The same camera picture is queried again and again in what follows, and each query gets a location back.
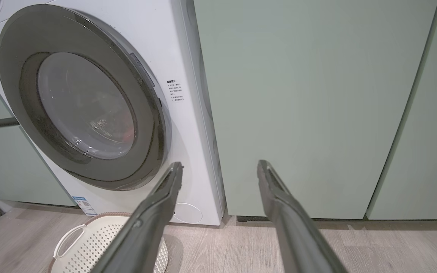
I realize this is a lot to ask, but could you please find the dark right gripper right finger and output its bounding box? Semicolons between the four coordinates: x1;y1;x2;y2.
257;159;349;273

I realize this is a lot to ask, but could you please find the blue white energy label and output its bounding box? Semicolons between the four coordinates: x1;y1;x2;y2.
72;196;98;217

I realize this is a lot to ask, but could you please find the white washing machine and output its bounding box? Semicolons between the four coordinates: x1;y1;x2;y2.
0;0;226;227

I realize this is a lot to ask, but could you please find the round grey washing machine door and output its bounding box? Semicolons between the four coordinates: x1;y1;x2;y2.
0;4;173;191

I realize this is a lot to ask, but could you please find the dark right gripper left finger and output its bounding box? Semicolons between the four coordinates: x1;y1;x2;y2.
90;162;184;273

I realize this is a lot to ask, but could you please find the narrow pale green cabinet door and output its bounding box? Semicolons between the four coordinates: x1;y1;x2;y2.
366;0;437;221

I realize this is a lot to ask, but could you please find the pale green drawer cabinet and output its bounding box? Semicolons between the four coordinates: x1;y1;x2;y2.
0;57;75;207

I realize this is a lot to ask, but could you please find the cream perforated laundry basket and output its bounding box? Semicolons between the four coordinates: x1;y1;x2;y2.
48;212;170;273

